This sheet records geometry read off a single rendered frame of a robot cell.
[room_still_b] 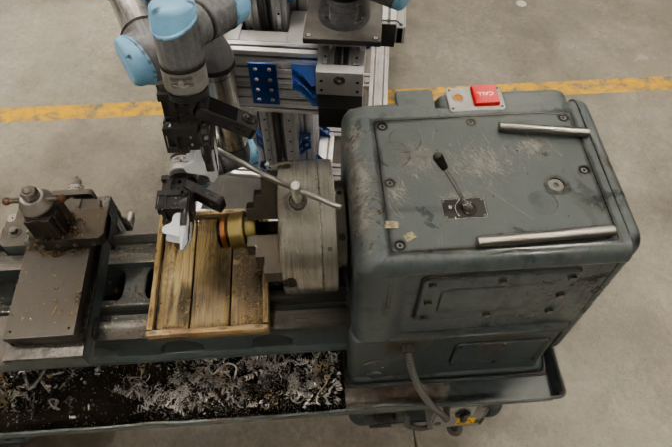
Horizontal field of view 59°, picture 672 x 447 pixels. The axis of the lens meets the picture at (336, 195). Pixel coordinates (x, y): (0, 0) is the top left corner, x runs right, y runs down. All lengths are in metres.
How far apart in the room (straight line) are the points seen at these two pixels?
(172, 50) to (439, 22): 2.81
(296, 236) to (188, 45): 0.49
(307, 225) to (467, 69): 2.28
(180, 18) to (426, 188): 0.62
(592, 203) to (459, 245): 0.31
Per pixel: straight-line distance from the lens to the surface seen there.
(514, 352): 1.77
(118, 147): 3.16
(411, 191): 1.29
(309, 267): 1.31
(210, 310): 1.58
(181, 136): 1.10
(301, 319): 1.56
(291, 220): 1.28
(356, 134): 1.39
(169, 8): 0.98
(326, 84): 1.75
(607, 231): 1.32
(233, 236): 1.41
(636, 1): 4.21
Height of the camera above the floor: 2.30
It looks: 55 degrees down
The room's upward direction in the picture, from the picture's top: straight up
